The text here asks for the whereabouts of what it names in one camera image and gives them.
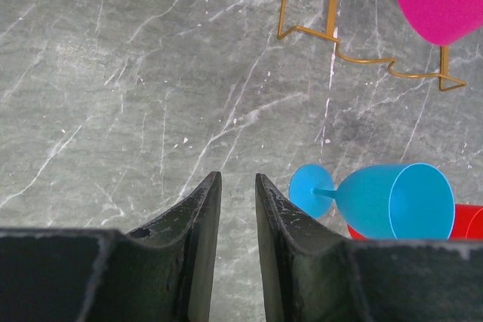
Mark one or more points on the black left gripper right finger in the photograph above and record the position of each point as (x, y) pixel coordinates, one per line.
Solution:
(311, 273)

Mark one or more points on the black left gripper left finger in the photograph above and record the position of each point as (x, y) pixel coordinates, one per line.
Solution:
(160, 271)

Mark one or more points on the blue wine glass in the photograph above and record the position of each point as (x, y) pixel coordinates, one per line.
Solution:
(385, 201)

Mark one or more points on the red wine glass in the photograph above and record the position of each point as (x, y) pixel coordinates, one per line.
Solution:
(469, 222)

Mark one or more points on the gold wire wine glass rack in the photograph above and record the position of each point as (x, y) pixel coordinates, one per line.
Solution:
(446, 82)

